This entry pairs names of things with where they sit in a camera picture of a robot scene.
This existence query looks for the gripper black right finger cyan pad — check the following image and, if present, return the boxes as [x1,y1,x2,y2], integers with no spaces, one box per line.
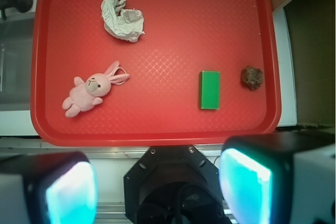
[219,131,335,223]

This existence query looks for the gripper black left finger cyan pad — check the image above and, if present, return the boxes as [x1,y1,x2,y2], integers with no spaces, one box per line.
[1,152,98,223]

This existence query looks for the brown rock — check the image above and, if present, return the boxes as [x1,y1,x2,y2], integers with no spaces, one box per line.
[241,66,264,91]

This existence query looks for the pink plush bunny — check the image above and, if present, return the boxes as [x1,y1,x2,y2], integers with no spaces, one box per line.
[62,61,130,118]

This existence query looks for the green rectangular block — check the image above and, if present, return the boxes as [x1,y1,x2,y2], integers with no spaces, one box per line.
[199,71,221,110]

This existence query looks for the grey sink basin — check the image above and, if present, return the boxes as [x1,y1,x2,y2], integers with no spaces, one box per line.
[1,18,34,111]

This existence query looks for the crumpled white paper towel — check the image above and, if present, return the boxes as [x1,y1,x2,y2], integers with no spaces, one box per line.
[100,0,145,43]

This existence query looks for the red plastic tray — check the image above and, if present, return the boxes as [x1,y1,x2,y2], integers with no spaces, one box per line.
[30,0,281,146]

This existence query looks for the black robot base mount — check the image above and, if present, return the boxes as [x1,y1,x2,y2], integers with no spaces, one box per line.
[123,146,231,223]

